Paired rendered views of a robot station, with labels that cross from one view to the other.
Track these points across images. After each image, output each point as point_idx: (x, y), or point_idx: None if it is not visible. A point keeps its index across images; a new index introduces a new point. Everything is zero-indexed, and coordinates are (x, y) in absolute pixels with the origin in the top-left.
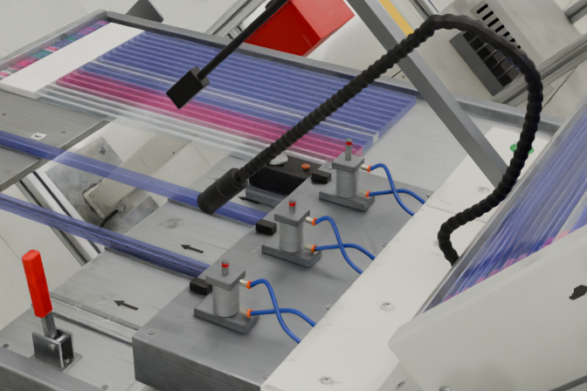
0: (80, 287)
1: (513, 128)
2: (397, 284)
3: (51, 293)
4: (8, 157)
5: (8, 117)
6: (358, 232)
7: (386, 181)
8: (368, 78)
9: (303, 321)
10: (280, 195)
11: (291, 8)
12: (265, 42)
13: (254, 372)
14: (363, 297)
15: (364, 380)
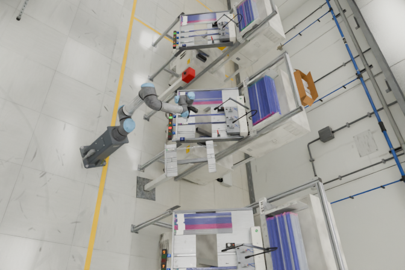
0: (213, 128)
1: (232, 90)
2: (241, 119)
3: (212, 130)
4: (191, 117)
5: None
6: (234, 114)
7: (231, 106)
8: (246, 114)
9: (237, 125)
10: (221, 111)
11: (190, 75)
12: (186, 79)
13: (237, 131)
14: (240, 121)
15: (246, 128)
